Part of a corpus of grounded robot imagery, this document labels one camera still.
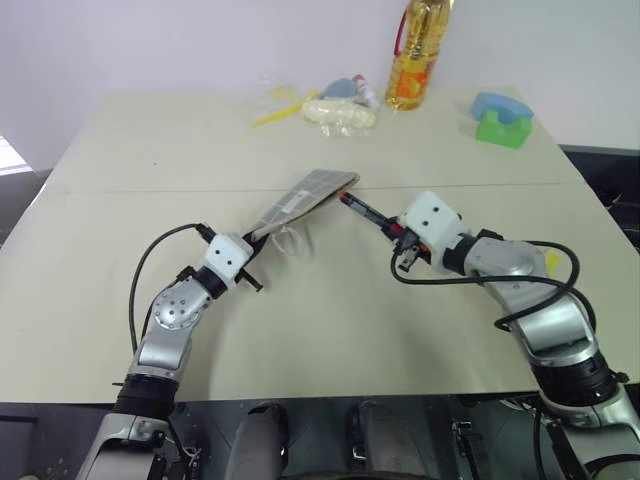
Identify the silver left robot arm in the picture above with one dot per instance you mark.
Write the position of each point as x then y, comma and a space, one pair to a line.
170, 310

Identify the small white red-capped bottle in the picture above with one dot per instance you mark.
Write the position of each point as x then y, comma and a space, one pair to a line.
369, 94

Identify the green foam block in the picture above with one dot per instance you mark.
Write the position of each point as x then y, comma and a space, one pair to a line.
495, 132

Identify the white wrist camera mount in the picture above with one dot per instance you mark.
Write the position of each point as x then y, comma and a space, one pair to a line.
430, 216
227, 256

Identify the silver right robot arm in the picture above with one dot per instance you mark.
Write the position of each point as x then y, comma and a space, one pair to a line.
515, 260

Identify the yellow toothbrush in wrapper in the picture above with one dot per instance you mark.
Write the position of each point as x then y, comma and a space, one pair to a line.
280, 114

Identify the blue foam block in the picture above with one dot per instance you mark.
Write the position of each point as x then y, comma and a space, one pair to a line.
502, 106

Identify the blue grey soft object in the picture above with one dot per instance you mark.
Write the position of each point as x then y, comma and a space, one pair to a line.
341, 89

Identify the red marker pen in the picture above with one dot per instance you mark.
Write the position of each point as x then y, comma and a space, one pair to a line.
362, 208

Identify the grey grid pouch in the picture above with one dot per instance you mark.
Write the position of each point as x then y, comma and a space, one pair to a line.
310, 197

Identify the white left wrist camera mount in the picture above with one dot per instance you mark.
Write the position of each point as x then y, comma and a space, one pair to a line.
227, 256

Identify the clear bag of white rice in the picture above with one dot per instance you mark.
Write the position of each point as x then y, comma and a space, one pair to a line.
337, 114

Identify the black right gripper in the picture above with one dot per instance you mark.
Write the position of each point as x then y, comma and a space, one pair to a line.
416, 241

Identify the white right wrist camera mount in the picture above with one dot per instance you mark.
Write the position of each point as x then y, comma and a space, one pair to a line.
430, 216

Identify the dark rounded shape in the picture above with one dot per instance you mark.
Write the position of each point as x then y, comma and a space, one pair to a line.
260, 440

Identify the yellow cooking oil bottle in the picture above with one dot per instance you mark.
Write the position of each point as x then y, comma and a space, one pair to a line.
412, 65

